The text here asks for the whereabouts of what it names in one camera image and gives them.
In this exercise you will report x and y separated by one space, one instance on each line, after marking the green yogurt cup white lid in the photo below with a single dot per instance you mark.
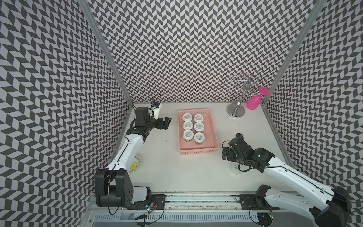
187 117

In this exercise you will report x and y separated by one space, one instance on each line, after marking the chrome glass holder stand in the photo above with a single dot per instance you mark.
242 84

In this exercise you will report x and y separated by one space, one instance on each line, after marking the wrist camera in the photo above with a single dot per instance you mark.
239 136
156 105

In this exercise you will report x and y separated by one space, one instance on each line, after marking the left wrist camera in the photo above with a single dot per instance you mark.
156 105

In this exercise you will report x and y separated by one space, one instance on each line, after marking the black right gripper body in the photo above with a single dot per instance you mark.
231 156

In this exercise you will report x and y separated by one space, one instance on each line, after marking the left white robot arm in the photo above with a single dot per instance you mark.
113 186

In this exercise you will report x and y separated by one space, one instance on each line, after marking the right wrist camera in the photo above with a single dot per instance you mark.
239 136

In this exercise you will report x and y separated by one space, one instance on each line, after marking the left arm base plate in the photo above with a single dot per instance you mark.
158 202

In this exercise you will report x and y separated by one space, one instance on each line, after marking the aluminium corner post right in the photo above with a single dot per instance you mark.
306 27

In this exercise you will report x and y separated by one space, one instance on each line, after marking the aluminium corner post left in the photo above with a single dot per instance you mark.
85 8

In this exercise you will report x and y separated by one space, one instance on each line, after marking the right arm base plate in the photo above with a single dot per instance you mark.
249 202

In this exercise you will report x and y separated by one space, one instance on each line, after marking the patterned blue yellow plate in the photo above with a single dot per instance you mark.
136 163

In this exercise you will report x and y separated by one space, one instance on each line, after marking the magenta plastic wine glass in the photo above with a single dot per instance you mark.
255 101

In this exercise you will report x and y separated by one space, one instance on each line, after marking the aluminium front rail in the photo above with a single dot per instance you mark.
184 209

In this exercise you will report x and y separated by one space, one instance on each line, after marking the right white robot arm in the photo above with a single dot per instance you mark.
326 206

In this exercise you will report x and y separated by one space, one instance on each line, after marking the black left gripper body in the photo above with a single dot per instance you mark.
152 123

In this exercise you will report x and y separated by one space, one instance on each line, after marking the beige yogurt cup red print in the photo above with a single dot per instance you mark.
198 118

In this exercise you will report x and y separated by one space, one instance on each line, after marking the aluminium corner post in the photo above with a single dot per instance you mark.
306 27
85 8

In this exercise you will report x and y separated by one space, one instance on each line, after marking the pink perforated plastic basket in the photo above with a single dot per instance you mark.
210 144

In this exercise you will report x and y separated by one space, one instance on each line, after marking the clear lid yogurt cup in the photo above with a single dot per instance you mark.
235 170

